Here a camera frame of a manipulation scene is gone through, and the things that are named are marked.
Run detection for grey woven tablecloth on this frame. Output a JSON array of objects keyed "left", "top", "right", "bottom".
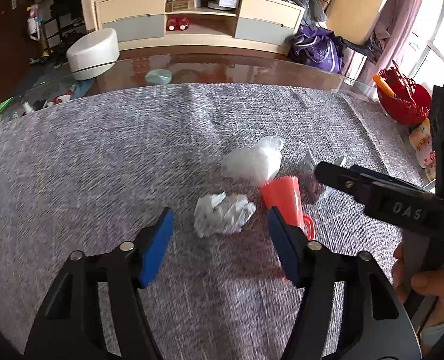
[{"left": 0, "top": 82, "right": 438, "bottom": 354}]

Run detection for kids scooter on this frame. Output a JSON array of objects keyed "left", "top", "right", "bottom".
[{"left": 26, "top": 4, "right": 55, "bottom": 65}]

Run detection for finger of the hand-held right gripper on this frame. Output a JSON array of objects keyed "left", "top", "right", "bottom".
[
  {"left": 350, "top": 164, "right": 397, "bottom": 181},
  {"left": 314, "top": 161, "right": 374, "bottom": 206}
]

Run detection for beige tv cabinet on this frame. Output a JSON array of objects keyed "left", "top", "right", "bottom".
[{"left": 95, "top": 0, "right": 305, "bottom": 56}]

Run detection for silver foil wrapper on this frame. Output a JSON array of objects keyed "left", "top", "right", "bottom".
[{"left": 301, "top": 152, "right": 348, "bottom": 205}]

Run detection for orange handled tool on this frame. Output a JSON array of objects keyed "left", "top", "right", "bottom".
[{"left": 373, "top": 75, "right": 397, "bottom": 99}]

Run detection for window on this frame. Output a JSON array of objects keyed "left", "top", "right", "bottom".
[{"left": 409, "top": 0, "right": 444, "bottom": 96}]

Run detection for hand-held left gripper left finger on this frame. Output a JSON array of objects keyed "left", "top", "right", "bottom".
[{"left": 24, "top": 207, "right": 175, "bottom": 360}]

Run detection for clear plastic bag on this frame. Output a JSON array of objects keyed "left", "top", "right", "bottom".
[{"left": 221, "top": 136, "right": 285, "bottom": 187}]

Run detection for teal round disc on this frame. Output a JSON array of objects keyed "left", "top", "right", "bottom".
[{"left": 145, "top": 69, "right": 174, "bottom": 85}]

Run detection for white round stool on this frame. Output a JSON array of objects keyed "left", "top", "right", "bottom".
[{"left": 66, "top": 28, "right": 119, "bottom": 81}]

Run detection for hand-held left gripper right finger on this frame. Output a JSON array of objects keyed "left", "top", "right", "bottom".
[{"left": 267, "top": 208, "right": 422, "bottom": 360}]

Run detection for grey plastic bag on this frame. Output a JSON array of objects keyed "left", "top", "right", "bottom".
[{"left": 286, "top": 0, "right": 328, "bottom": 28}]

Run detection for white round tin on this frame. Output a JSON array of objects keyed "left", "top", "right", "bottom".
[{"left": 207, "top": 0, "right": 241, "bottom": 10}]

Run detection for pink curtain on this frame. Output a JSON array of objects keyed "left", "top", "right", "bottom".
[{"left": 372, "top": 0, "right": 444, "bottom": 79}]

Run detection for purple bag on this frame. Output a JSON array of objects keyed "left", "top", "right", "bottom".
[{"left": 289, "top": 26, "right": 345, "bottom": 74}]

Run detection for red plastic cup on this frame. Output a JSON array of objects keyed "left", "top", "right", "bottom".
[{"left": 259, "top": 175, "right": 316, "bottom": 241}]

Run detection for white paper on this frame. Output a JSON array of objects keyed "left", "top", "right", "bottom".
[{"left": 193, "top": 191, "right": 257, "bottom": 238}]

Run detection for person's right hand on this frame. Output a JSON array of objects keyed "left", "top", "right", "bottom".
[{"left": 391, "top": 245, "right": 444, "bottom": 327}]

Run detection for dark clothes pile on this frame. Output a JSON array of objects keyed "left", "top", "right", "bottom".
[{"left": 337, "top": 35, "right": 377, "bottom": 61}]

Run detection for red plastic basket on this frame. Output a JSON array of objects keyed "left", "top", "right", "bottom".
[{"left": 376, "top": 60, "right": 432, "bottom": 127}]

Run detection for large cardboard box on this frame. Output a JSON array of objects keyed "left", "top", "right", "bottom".
[{"left": 316, "top": 0, "right": 394, "bottom": 46}]

